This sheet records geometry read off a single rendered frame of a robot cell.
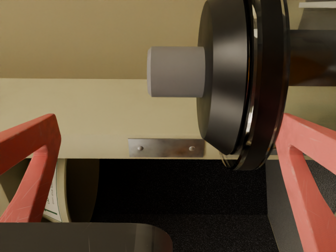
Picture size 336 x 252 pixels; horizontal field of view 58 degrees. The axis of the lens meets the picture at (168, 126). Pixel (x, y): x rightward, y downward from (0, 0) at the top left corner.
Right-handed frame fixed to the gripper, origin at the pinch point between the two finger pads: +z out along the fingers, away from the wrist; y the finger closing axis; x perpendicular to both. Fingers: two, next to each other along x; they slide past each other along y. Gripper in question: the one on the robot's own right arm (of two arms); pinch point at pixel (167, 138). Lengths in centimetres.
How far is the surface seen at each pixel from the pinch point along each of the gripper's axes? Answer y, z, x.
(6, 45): 36, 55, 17
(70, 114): 9.6, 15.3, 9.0
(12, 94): 17.0, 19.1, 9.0
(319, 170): -18.2, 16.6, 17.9
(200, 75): -1.7, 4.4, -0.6
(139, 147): 2.7, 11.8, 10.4
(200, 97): -1.9, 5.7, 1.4
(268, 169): -18.1, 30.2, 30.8
